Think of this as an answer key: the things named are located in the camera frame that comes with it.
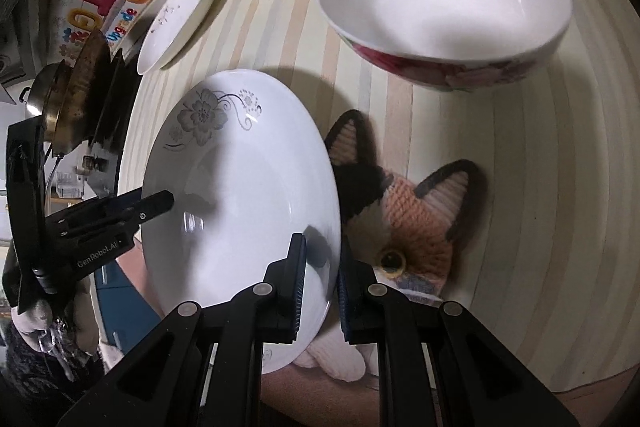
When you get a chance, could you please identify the white plate grey flower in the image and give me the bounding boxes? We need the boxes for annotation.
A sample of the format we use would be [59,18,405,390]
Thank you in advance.
[141,69,341,373]

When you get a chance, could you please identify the white plate pink flowers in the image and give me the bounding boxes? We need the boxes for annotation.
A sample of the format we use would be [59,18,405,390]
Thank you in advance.
[137,0,214,76]

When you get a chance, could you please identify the gloved left hand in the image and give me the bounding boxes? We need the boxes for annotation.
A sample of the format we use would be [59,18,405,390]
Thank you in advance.
[11,277,100,383]

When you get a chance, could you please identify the calico cat plush mat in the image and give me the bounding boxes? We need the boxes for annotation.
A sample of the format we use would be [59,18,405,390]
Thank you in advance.
[292,108,490,383]

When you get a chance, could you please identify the black induction cooktop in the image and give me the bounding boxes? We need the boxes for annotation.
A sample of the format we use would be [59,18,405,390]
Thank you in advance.
[81,49,142,197]

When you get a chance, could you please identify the stainless steel pot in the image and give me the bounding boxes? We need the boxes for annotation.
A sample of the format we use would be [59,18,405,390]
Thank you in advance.
[20,64,58,116]

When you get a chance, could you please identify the black wok with food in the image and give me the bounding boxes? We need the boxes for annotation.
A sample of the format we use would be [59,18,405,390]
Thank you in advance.
[42,30,111,156]

